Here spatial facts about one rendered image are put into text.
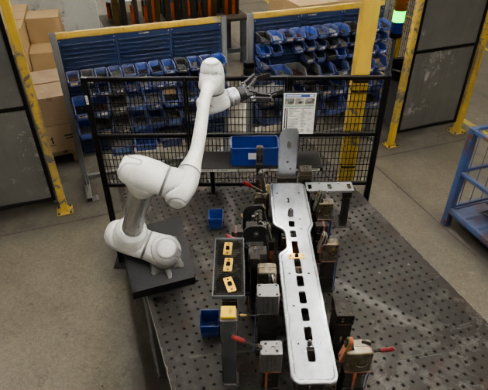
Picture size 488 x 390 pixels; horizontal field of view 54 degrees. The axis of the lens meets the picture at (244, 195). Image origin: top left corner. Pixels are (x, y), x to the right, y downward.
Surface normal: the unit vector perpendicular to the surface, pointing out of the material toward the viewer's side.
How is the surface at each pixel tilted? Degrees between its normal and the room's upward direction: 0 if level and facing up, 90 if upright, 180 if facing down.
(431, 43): 91
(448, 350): 0
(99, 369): 0
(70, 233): 0
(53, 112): 91
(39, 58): 90
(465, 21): 91
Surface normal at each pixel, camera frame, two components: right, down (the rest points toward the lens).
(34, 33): 0.27, 0.56
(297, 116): 0.01, 0.58
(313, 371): 0.00, -0.81
